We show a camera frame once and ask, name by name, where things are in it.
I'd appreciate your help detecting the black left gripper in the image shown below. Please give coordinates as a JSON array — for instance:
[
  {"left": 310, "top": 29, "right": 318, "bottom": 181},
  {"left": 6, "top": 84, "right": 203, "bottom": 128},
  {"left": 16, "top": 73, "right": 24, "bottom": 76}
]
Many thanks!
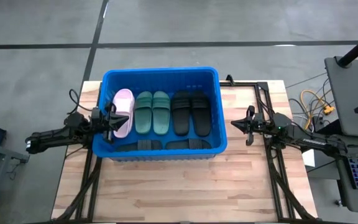
[{"left": 90, "top": 101, "right": 131, "bottom": 144}]

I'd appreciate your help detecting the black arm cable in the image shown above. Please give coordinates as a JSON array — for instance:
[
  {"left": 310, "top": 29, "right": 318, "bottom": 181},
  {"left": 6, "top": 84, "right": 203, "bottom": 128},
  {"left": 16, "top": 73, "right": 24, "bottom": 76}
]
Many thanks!
[
  {"left": 68, "top": 88, "right": 93, "bottom": 116},
  {"left": 255, "top": 90, "right": 276, "bottom": 118}
]

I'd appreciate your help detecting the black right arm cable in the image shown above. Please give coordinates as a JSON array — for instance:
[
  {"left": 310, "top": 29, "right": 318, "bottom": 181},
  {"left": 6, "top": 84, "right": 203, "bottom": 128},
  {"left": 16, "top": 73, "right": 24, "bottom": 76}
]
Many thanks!
[{"left": 255, "top": 90, "right": 276, "bottom": 118}]

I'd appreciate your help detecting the pink slide sandal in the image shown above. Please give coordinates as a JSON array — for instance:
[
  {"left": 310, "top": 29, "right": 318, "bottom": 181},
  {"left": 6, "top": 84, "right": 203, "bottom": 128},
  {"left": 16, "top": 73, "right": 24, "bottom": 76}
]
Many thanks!
[{"left": 112, "top": 88, "right": 135, "bottom": 139}]

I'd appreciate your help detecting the white paper sheet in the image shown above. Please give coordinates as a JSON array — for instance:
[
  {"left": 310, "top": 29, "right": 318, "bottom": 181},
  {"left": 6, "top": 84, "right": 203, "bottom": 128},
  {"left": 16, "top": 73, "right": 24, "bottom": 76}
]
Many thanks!
[{"left": 301, "top": 149, "right": 316, "bottom": 168}]

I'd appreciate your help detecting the green slide sandal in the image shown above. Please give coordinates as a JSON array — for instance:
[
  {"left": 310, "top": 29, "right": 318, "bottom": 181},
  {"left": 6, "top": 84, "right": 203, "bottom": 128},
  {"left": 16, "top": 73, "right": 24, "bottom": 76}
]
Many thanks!
[
  {"left": 152, "top": 91, "right": 172, "bottom": 136},
  {"left": 134, "top": 91, "right": 154, "bottom": 135}
]

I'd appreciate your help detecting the grey desk top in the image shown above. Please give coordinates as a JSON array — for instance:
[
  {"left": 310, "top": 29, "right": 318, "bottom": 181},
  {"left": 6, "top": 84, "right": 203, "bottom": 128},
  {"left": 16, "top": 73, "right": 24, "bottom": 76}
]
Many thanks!
[{"left": 324, "top": 55, "right": 358, "bottom": 139}]

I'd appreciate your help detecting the black slide sandal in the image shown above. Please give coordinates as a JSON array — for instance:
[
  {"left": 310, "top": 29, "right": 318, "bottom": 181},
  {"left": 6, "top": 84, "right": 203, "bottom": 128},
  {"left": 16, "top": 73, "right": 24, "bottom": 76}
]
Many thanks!
[
  {"left": 170, "top": 90, "right": 193, "bottom": 137},
  {"left": 190, "top": 90, "right": 213, "bottom": 138},
  {"left": 115, "top": 139, "right": 163, "bottom": 153},
  {"left": 165, "top": 138, "right": 213, "bottom": 151}
]

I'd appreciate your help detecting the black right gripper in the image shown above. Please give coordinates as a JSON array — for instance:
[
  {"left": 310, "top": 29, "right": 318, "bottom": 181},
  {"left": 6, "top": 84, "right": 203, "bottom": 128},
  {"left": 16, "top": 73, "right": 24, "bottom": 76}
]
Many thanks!
[{"left": 230, "top": 105, "right": 275, "bottom": 147}]

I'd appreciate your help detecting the grey keyboard desk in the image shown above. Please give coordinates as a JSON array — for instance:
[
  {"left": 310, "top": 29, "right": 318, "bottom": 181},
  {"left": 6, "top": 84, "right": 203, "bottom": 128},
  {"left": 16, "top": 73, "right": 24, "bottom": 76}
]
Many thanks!
[{"left": 331, "top": 134, "right": 358, "bottom": 215}]

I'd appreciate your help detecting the black desk support bar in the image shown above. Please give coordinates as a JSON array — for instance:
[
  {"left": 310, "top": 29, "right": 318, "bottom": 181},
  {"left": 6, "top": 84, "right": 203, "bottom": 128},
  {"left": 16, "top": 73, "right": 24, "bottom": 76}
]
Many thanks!
[{"left": 317, "top": 119, "right": 343, "bottom": 139}]

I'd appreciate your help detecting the yellow cable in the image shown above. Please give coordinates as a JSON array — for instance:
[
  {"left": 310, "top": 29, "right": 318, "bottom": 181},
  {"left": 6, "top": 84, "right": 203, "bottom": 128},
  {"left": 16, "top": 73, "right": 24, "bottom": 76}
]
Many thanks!
[{"left": 300, "top": 89, "right": 336, "bottom": 131}]

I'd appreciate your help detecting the black metal table frame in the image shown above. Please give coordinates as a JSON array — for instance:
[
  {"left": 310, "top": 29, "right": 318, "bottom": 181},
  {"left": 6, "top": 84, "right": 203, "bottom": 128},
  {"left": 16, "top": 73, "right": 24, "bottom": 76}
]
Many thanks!
[
  {"left": 219, "top": 74, "right": 318, "bottom": 222},
  {"left": 52, "top": 81, "right": 104, "bottom": 223}
]

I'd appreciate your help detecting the black stand pole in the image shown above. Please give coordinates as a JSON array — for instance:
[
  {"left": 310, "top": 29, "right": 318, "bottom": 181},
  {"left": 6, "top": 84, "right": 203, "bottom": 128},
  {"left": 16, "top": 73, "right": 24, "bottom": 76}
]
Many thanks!
[{"left": 336, "top": 27, "right": 358, "bottom": 68}]

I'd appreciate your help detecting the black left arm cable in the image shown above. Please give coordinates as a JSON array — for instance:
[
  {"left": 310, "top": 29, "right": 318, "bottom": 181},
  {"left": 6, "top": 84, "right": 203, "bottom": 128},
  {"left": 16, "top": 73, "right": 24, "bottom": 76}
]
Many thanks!
[{"left": 68, "top": 88, "right": 93, "bottom": 116}]

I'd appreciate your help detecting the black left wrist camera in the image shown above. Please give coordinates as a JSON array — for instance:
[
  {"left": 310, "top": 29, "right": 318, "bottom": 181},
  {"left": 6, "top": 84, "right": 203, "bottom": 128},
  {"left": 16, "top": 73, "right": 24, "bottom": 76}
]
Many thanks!
[{"left": 90, "top": 107, "right": 103, "bottom": 121}]

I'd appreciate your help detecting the blue plastic bin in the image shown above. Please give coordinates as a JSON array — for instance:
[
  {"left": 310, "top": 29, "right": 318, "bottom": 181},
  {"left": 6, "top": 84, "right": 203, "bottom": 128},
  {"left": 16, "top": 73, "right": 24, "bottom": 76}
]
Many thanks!
[{"left": 91, "top": 67, "right": 229, "bottom": 162}]

